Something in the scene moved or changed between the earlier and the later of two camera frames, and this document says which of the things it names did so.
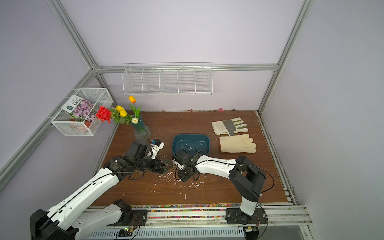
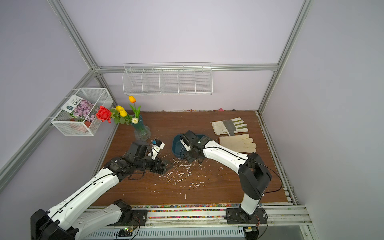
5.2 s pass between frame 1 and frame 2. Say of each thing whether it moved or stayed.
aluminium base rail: stayed
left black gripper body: stayed
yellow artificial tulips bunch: stayed
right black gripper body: moved
